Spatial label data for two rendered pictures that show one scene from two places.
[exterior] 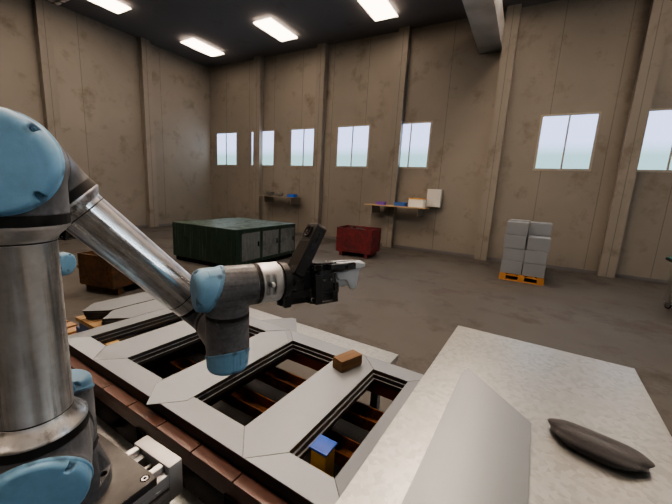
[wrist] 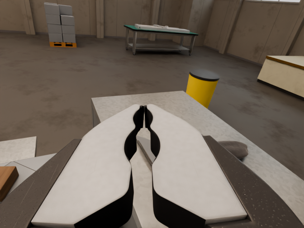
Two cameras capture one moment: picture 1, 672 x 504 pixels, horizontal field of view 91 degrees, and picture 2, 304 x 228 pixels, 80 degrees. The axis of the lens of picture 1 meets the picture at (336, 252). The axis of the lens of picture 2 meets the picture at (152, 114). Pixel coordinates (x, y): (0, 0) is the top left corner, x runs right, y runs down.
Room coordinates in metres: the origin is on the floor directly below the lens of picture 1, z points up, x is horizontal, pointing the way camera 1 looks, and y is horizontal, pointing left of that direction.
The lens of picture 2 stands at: (0.67, 0.03, 1.51)
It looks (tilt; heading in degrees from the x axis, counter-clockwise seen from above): 30 degrees down; 299
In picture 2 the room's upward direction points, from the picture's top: 8 degrees clockwise
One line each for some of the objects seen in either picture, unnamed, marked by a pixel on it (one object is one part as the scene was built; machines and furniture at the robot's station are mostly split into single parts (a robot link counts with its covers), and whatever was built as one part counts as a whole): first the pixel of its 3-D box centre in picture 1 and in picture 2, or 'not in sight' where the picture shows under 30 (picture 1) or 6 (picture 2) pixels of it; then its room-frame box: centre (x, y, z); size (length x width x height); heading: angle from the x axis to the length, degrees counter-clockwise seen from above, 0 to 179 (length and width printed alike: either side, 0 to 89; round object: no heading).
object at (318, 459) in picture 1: (321, 476); not in sight; (0.84, 0.01, 0.78); 0.05 x 0.05 x 0.19; 59
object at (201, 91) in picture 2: not in sight; (198, 95); (1.42, -2.75, 0.36); 0.46 x 0.46 x 0.73
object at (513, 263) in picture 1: (525, 249); (60, 24); (6.96, -4.03, 0.59); 1.19 x 0.80 x 1.19; 150
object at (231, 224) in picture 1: (237, 240); not in sight; (7.32, 2.22, 0.40); 1.97 x 1.80 x 0.80; 153
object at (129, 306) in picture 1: (159, 302); not in sight; (2.09, 1.16, 0.82); 0.80 x 0.40 x 0.06; 149
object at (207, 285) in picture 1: (226, 288); not in sight; (0.56, 0.19, 1.43); 0.11 x 0.08 x 0.09; 125
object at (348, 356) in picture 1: (347, 360); (0, 182); (1.32, -0.08, 0.89); 0.12 x 0.06 x 0.05; 131
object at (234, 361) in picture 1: (225, 336); not in sight; (0.57, 0.20, 1.34); 0.11 x 0.08 x 0.11; 35
